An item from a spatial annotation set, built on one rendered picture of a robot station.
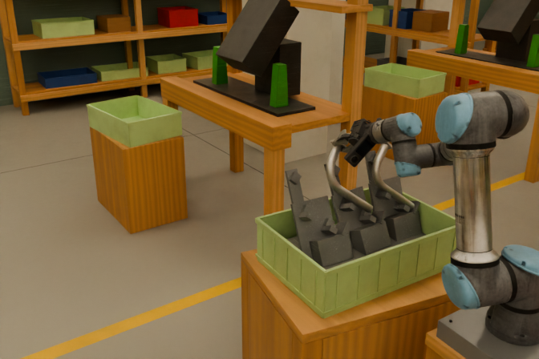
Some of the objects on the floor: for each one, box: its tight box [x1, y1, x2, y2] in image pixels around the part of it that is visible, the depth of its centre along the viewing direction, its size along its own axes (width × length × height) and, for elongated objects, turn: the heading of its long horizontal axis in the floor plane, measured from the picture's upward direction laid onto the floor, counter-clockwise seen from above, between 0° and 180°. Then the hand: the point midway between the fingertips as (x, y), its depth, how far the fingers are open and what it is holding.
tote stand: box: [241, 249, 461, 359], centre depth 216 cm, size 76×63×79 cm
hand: (338, 147), depth 199 cm, fingers closed on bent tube, 3 cm apart
